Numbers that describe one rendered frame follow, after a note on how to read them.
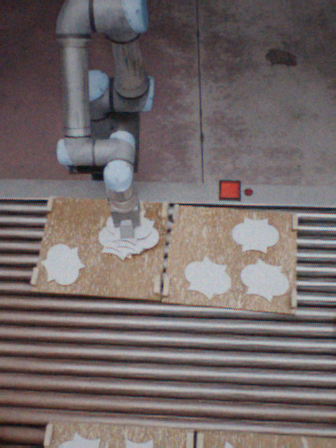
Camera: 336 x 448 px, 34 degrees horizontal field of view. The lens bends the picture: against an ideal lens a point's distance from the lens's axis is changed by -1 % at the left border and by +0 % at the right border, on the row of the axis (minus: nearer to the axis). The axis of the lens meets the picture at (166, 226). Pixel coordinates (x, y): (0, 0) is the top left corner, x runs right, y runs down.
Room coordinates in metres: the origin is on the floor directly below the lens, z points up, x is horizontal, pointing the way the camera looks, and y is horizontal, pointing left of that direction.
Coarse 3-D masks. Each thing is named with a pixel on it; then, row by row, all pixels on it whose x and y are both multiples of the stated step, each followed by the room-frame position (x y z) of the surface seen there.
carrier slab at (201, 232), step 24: (192, 216) 0.91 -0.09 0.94; (216, 216) 0.90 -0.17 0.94; (240, 216) 0.89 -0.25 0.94; (264, 216) 0.88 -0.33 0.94; (288, 216) 0.87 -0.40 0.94; (192, 240) 0.82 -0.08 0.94; (216, 240) 0.81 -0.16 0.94; (288, 240) 0.78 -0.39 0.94; (168, 264) 0.74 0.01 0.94; (240, 264) 0.72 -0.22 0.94; (288, 264) 0.70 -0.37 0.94; (240, 288) 0.63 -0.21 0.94; (288, 288) 0.62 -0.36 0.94; (264, 312) 0.55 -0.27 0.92; (288, 312) 0.54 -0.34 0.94
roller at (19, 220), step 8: (0, 216) 0.99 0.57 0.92; (8, 216) 0.99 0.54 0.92; (16, 216) 0.98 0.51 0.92; (24, 216) 0.98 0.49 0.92; (32, 216) 0.98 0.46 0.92; (40, 216) 0.98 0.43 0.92; (0, 224) 0.97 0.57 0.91; (8, 224) 0.96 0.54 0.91; (16, 224) 0.96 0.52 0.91; (24, 224) 0.96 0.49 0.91; (32, 224) 0.95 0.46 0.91; (40, 224) 0.95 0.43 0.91; (168, 224) 0.89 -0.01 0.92; (304, 224) 0.84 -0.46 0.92; (312, 224) 0.84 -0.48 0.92; (320, 224) 0.84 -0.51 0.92; (328, 224) 0.84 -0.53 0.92; (304, 232) 0.82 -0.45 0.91; (312, 232) 0.82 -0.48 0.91; (320, 232) 0.81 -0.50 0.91; (328, 232) 0.81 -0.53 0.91
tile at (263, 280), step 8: (264, 264) 0.70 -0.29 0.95; (248, 272) 0.68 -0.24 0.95; (256, 272) 0.68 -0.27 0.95; (264, 272) 0.68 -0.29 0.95; (272, 272) 0.67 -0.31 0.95; (248, 280) 0.65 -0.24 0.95; (256, 280) 0.65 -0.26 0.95; (264, 280) 0.65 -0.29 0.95; (272, 280) 0.65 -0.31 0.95; (280, 280) 0.64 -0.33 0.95; (256, 288) 0.62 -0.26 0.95; (264, 288) 0.62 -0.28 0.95; (272, 288) 0.62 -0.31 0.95; (280, 288) 0.62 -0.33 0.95; (264, 296) 0.60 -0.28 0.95; (272, 296) 0.60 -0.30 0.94
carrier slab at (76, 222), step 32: (64, 224) 0.92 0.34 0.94; (96, 224) 0.91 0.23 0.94; (160, 224) 0.89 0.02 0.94; (96, 256) 0.79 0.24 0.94; (160, 256) 0.77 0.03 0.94; (32, 288) 0.70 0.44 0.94; (64, 288) 0.69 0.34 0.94; (96, 288) 0.68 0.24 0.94; (128, 288) 0.67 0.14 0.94; (160, 288) 0.66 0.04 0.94
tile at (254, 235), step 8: (240, 224) 0.85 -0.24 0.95; (248, 224) 0.85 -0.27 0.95; (256, 224) 0.85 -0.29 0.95; (264, 224) 0.84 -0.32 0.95; (232, 232) 0.83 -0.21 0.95; (240, 232) 0.82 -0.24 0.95; (248, 232) 0.82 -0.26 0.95; (256, 232) 0.82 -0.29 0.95; (264, 232) 0.82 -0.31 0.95; (272, 232) 0.81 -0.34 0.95; (240, 240) 0.79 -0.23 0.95; (248, 240) 0.79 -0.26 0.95; (256, 240) 0.79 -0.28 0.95; (264, 240) 0.79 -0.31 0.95; (272, 240) 0.78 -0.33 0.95; (248, 248) 0.76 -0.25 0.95; (256, 248) 0.76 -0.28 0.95; (264, 248) 0.76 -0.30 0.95
